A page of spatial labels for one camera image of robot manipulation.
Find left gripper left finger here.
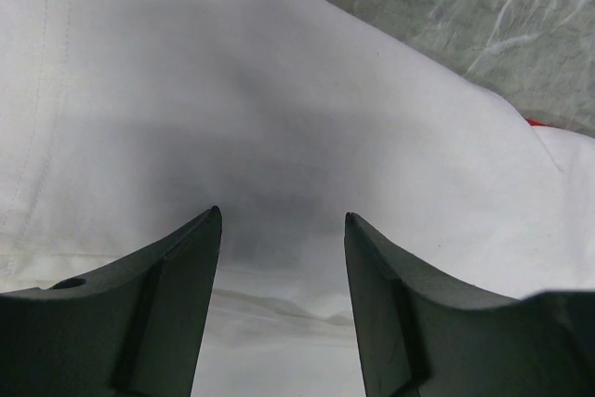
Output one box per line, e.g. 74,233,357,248
1,207,222,396

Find folded red t shirt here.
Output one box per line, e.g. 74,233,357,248
526,118,551,127

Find white t shirt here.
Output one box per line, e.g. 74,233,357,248
1,0,594,396

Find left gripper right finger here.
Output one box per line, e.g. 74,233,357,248
344,213,594,396

